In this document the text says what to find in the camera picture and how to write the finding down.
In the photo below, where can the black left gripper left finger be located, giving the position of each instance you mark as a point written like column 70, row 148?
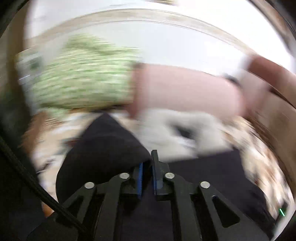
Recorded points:
column 91, row 213

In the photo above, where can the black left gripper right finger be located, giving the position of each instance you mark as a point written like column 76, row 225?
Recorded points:
column 200, row 211

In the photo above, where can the black coat with fur collar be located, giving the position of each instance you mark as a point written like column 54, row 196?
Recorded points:
column 145, row 218

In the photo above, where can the floral plush bed blanket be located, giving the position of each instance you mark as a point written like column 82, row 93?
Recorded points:
column 254, row 150

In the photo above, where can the pink bolster cushion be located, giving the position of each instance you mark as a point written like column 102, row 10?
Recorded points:
column 181, row 89

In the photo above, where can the person in black jacket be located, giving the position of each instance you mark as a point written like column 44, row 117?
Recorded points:
column 21, row 207

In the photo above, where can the green white checkered quilt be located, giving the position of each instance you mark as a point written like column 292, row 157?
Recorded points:
column 89, row 72

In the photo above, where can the striped beige sofa cushion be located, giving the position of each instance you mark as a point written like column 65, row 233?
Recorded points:
column 274, row 120

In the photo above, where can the pink corner cushion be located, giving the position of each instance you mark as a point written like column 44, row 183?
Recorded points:
column 253, row 77

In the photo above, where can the brown beige patchwork cushion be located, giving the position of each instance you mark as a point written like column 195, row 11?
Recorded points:
column 280, row 79

